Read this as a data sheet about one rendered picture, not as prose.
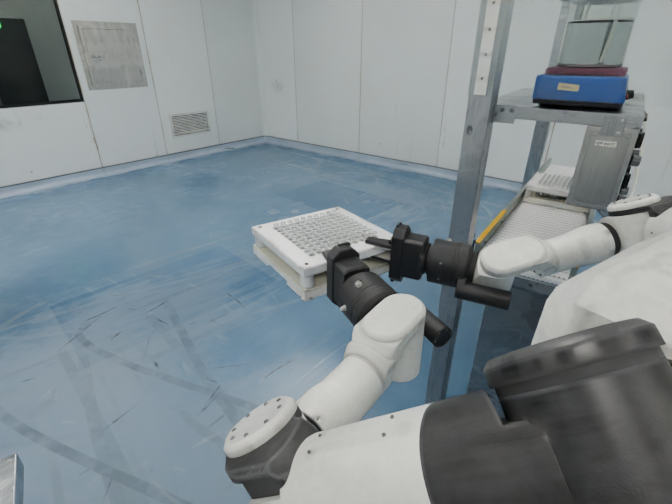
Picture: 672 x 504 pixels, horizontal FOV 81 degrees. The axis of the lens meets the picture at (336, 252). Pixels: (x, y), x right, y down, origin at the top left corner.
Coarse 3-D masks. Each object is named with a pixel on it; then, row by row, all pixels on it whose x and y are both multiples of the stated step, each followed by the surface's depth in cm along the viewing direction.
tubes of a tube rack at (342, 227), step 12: (324, 216) 94; (336, 216) 94; (288, 228) 88; (300, 228) 88; (312, 228) 87; (324, 228) 88; (336, 228) 87; (348, 228) 88; (360, 228) 87; (312, 240) 83; (324, 240) 82; (336, 240) 82
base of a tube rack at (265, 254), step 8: (256, 248) 91; (264, 248) 91; (264, 256) 88; (272, 256) 87; (272, 264) 85; (280, 264) 84; (368, 264) 84; (376, 264) 84; (384, 264) 85; (280, 272) 82; (288, 272) 81; (296, 272) 81; (376, 272) 84; (384, 272) 85; (288, 280) 80; (296, 280) 78; (320, 280) 78; (296, 288) 77; (304, 288) 75; (312, 288) 76; (320, 288) 77; (304, 296) 75; (312, 296) 76
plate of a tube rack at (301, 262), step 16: (336, 208) 101; (272, 224) 92; (368, 224) 92; (272, 240) 84; (288, 240) 84; (288, 256) 77; (304, 256) 77; (320, 256) 77; (368, 256) 81; (304, 272) 73; (320, 272) 75
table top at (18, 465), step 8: (8, 456) 60; (16, 456) 60; (0, 464) 59; (8, 464) 59; (16, 464) 59; (0, 472) 57; (8, 472) 57; (16, 472) 58; (0, 480) 56; (8, 480) 56; (16, 480) 57; (0, 488) 55; (8, 488) 55; (16, 488) 56; (0, 496) 54; (8, 496) 54; (16, 496) 55
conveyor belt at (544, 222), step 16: (528, 208) 159; (544, 208) 159; (512, 224) 145; (528, 224) 145; (544, 224) 145; (560, 224) 145; (576, 224) 145; (496, 240) 132; (528, 272) 117; (560, 272) 113
